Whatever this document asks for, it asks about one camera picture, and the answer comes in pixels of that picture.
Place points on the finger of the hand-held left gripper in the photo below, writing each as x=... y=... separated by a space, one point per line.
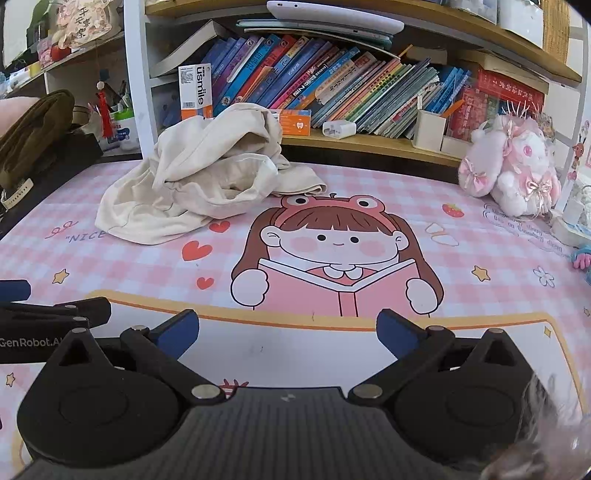
x=14 y=290
x=64 y=311

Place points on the white pen holder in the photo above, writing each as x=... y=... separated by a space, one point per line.
x=429 y=131

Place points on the pink white plush bunny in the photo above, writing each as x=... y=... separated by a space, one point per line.
x=517 y=170

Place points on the row of colourful books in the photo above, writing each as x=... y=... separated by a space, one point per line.
x=323 y=78

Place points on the flat orange white box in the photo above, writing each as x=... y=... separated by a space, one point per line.
x=293 y=122

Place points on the cream t-shirt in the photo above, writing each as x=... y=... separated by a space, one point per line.
x=203 y=184

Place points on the white charger plug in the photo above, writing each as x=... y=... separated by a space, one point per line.
x=339 y=130

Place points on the red hardcover books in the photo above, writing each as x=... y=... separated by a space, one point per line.
x=498 y=97

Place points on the pink checked cartoon desk mat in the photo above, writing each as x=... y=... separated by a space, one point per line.
x=461 y=277

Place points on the blue pink toy figure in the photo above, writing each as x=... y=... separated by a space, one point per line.
x=582 y=265

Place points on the red tassel ornament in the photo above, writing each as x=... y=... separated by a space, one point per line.
x=104 y=110

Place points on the olive green cloth bag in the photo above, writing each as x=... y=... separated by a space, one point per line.
x=32 y=134

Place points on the white tablet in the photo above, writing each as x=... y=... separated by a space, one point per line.
x=332 y=14

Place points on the white desk fan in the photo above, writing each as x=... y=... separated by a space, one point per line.
x=575 y=217

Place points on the tall white orange box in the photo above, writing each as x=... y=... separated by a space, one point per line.
x=196 y=92

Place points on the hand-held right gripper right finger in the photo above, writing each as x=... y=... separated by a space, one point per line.
x=396 y=333

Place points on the white plastic tub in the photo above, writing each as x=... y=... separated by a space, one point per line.
x=123 y=131

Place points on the white wooden bookshelf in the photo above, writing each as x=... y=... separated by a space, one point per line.
x=138 y=69

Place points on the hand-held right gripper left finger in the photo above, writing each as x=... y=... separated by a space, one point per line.
x=178 y=332

